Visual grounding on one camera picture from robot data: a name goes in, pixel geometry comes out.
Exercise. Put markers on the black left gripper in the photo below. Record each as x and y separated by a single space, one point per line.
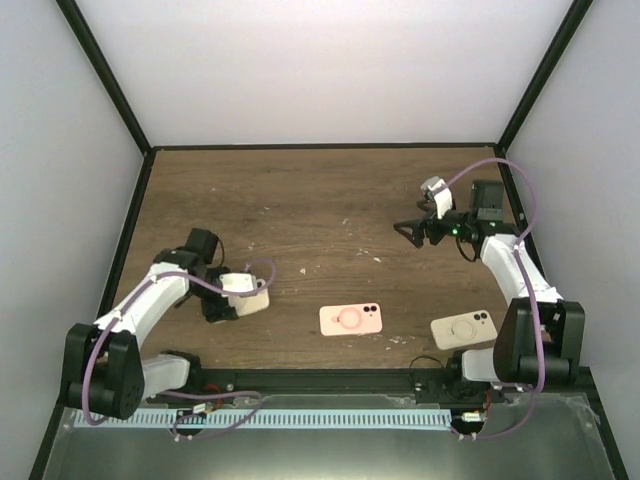
214 313

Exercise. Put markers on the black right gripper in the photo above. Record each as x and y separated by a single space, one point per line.
418 226

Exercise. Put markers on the white phone case with ring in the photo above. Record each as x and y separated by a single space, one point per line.
245 306

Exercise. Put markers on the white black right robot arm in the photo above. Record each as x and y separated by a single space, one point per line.
540 339

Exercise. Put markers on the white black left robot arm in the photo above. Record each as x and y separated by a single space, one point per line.
103 374

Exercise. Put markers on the beige phone case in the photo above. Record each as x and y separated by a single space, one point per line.
463 330

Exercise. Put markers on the pink phone case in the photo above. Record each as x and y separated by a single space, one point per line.
353 319

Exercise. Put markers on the grey metal plate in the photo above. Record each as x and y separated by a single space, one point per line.
553 437

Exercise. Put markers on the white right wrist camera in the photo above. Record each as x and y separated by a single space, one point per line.
436 190

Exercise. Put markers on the black aluminium frame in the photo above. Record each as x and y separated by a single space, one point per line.
323 380

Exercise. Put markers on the light blue slotted cable duct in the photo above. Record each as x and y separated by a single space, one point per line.
395 419

